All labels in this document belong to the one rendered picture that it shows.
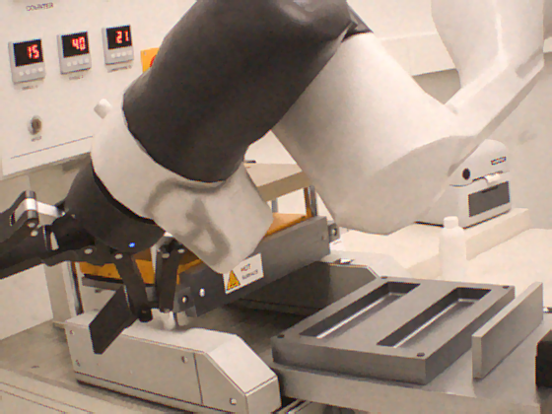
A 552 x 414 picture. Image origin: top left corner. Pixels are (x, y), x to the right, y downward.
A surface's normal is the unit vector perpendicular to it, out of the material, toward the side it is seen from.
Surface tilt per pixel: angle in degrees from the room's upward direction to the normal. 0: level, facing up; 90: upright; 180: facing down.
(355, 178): 79
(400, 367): 90
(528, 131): 90
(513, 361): 0
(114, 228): 117
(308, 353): 90
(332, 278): 90
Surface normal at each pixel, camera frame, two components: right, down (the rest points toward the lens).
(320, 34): 0.63, 0.03
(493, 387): -0.11, -0.97
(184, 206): -0.22, 0.59
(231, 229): 0.74, -0.32
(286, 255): 0.79, 0.04
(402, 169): 0.21, 0.39
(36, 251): -0.22, -0.50
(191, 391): -0.60, 0.23
